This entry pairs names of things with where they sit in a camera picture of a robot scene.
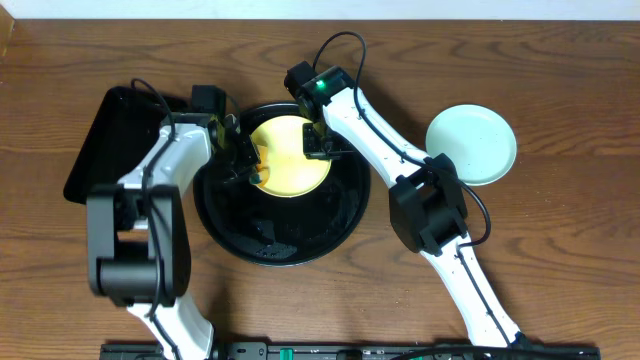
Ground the green and yellow sponge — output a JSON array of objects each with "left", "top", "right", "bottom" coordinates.
[{"left": 249, "top": 145, "right": 269, "bottom": 186}]

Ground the yellow plate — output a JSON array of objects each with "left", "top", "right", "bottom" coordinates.
[{"left": 251, "top": 115, "right": 331, "bottom": 198}]

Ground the light blue plate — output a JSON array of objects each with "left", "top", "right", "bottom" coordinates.
[{"left": 425, "top": 104, "right": 517, "bottom": 186}]

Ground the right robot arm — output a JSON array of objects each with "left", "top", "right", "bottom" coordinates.
[{"left": 284, "top": 61, "right": 524, "bottom": 348}]

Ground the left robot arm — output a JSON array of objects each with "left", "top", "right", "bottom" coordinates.
[{"left": 86, "top": 85, "right": 259, "bottom": 359}]

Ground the black round tray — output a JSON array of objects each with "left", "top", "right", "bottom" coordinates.
[{"left": 192, "top": 102, "right": 372, "bottom": 268}]

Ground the black rectangular tray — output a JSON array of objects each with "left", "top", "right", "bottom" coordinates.
[{"left": 63, "top": 86, "right": 166, "bottom": 204}]

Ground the left black cable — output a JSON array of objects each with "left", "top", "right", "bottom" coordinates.
[{"left": 129, "top": 77, "right": 241, "bottom": 360}]

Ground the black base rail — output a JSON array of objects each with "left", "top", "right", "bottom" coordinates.
[{"left": 98, "top": 340, "right": 601, "bottom": 360}]

